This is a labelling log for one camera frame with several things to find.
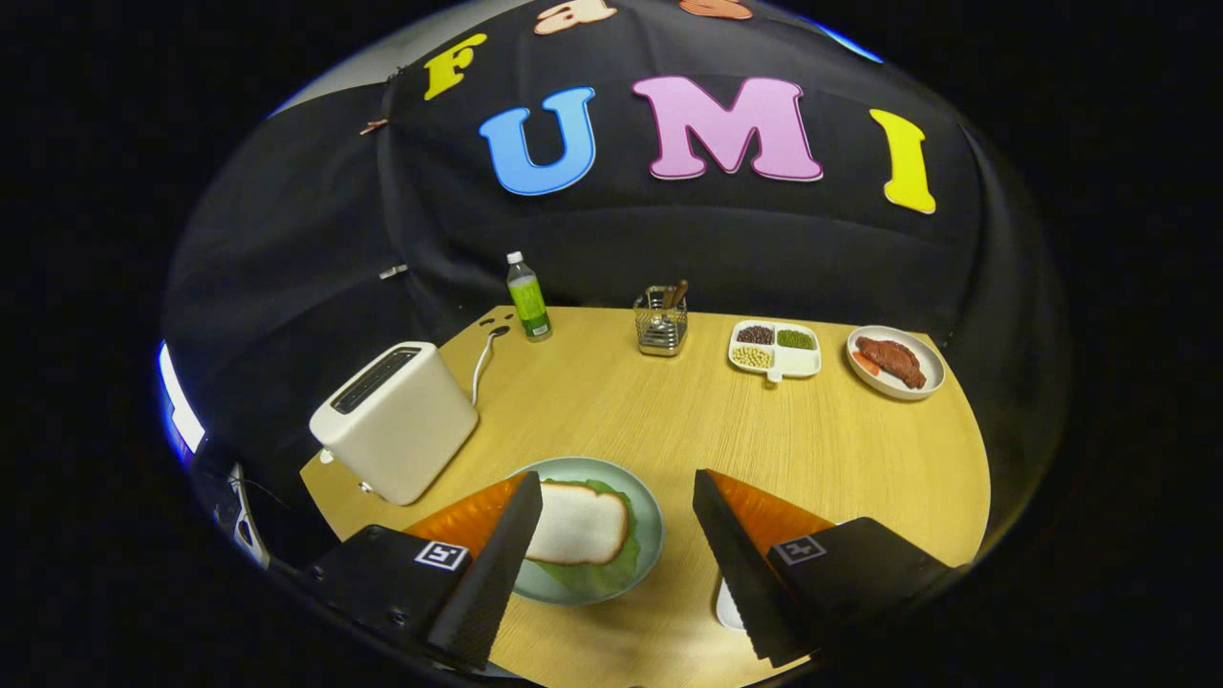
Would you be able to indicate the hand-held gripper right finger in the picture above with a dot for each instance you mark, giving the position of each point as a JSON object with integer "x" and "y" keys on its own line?
{"x": 740, "y": 573}

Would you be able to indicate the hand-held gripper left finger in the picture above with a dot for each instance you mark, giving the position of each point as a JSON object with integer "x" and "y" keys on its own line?
{"x": 492, "y": 573}

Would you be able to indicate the green lettuce leaf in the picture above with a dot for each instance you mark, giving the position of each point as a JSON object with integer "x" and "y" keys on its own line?
{"x": 583, "y": 576}

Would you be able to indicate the toasted white bread slice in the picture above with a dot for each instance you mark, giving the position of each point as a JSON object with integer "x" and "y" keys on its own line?
{"x": 583, "y": 524}

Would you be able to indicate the white square plate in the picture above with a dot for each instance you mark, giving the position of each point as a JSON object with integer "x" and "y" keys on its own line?
{"x": 728, "y": 607}

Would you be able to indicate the pale green round plate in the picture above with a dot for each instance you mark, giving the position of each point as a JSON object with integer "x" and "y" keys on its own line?
{"x": 653, "y": 526}

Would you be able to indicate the white toaster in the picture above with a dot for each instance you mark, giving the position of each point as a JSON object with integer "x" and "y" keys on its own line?
{"x": 401, "y": 430}

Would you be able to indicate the white divided dish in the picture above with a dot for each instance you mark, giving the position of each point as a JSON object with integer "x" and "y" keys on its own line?
{"x": 798, "y": 365}

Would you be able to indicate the yellow soybeans pile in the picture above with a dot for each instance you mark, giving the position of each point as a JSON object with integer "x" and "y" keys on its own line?
{"x": 752, "y": 357}

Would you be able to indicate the dark red beans pile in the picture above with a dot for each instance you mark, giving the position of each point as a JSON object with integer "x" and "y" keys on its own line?
{"x": 755, "y": 335}

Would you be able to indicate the green beans pile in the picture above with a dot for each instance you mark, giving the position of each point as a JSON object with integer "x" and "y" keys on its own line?
{"x": 796, "y": 339}

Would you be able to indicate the round white meat plate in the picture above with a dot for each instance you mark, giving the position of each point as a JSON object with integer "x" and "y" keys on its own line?
{"x": 898, "y": 390}

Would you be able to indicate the orange carrot piece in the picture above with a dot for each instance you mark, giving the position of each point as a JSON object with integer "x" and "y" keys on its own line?
{"x": 865, "y": 364}

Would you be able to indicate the white and black device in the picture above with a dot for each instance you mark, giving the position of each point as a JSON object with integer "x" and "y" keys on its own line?
{"x": 250, "y": 521}

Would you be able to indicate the brown cooked meat piece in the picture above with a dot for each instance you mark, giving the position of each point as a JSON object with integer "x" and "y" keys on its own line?
{"x": 893, "y": 361}

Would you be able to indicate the green drink bottle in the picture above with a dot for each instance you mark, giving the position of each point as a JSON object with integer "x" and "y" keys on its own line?
{"x": 528, "y": 301}

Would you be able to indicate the silver clip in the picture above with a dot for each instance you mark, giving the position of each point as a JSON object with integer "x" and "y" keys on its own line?
{"x": 393, "y": 271}

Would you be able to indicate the black backdrop cloth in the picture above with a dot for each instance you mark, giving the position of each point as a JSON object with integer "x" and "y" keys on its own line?
{"x": 764, "y": 248}

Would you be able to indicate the computer monitor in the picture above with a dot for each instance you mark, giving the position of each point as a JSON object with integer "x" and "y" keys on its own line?
{"x": 180, "y": 406}

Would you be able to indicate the pink clip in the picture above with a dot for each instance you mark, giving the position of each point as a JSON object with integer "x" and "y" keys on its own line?
{"x": 374, "y": 126}

